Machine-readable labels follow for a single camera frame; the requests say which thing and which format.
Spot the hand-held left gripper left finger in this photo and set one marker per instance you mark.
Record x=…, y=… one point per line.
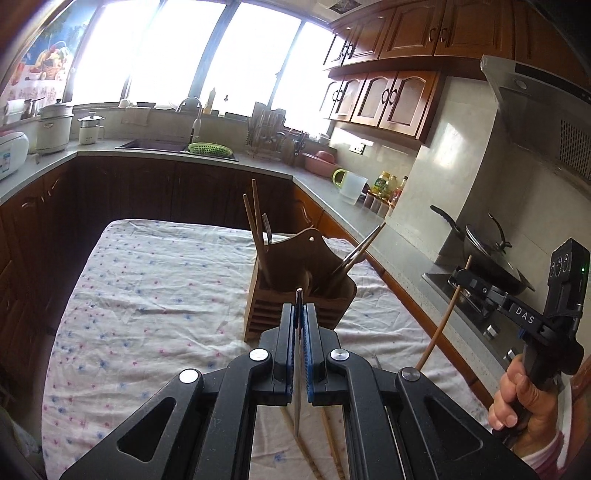
x=290, y=344

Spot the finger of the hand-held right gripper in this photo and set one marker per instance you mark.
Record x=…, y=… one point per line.
x=480, y=288

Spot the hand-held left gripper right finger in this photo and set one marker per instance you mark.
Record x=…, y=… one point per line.
x=308, y=350

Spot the metal chopstick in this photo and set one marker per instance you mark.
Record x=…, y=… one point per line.
x=299, y=295
x=266, y=226

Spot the wooden utensil holder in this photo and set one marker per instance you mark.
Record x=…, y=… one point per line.
x=318, y=256

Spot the person's right forearm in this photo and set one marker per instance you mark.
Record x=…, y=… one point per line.
x=554, y=457

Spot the person's right hand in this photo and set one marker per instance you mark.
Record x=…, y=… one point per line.
x=545, y=415

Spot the black wok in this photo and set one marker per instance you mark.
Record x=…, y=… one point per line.
x=489, y=265

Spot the gas stove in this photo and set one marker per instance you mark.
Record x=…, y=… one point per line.
x=475, y=332

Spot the spice jar set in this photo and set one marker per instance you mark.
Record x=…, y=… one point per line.
x=378, y=204

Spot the pale yellow bottle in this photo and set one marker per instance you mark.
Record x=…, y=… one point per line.
x=393, y=187

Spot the white floral tablecloth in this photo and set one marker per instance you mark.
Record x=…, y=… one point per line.
x=161, y=300

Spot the yellow oil bottle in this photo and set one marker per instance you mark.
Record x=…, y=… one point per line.
x=381, y=184

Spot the grey kitchen countertop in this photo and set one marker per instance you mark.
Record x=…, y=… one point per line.
x=300, y=174

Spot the range hood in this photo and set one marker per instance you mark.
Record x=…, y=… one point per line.
x=540, y=120

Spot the dark cooking tool holder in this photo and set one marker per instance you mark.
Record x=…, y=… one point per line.
x=298, y=145

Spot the green plastic basket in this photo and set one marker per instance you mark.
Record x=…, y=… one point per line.
x=210, y=148

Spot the dish rack with knives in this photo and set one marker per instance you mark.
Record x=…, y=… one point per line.
x=265, y=129

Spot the wooden lower cabinets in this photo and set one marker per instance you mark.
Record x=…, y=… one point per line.
x=138, y=189

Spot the wooden cabinets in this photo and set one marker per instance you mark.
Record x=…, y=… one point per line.
x=415, y=55
x=138, y=189

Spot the chrome faucet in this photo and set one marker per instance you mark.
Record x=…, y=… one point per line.
x=196, y=124

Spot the kitchen sink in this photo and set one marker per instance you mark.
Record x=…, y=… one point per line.
x=152, y=145

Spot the wooden upper cabinets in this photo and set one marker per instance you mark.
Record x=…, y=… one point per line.
x=415, y=55

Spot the dish soap bottle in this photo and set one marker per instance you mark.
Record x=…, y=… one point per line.
x=209, y=102

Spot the white dish cloth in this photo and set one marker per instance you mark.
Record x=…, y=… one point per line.
x=135, y=115

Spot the small white electric pot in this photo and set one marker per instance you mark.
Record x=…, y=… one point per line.
x=91, y=130

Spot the kitchen window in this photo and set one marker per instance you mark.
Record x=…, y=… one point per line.
x=184, y=46

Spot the large white electric cooker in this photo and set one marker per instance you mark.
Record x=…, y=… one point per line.
x=55, y=129

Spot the white rice cooker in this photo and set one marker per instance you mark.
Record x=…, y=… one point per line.
x=11, y=157

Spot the single wall socket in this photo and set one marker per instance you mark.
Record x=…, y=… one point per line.
x=358, y=148

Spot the fruit wall poster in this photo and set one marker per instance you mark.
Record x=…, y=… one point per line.
x=46, y=60

